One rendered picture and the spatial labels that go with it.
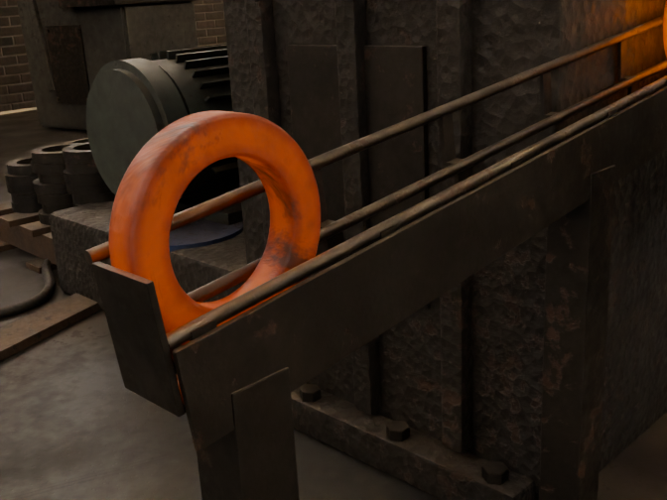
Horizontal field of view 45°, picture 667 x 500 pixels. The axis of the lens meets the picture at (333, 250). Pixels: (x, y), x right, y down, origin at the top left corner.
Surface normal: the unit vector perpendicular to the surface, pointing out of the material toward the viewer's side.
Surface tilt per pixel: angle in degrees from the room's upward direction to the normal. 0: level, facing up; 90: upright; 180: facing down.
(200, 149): 90
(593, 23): 90
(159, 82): 45
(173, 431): 0
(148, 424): 0
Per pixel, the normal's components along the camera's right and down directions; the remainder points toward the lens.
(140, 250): 0.71, 0.18
